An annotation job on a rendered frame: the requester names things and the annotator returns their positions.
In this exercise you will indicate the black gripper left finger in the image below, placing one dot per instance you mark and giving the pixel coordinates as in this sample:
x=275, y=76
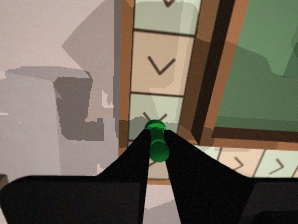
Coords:
x=115, y=196

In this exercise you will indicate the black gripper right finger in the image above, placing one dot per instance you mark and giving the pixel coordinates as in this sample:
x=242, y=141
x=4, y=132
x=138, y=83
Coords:
x=209, y=192

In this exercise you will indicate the green game pawn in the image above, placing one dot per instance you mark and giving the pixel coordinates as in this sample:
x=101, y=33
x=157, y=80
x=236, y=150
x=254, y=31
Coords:
x=159, y=151

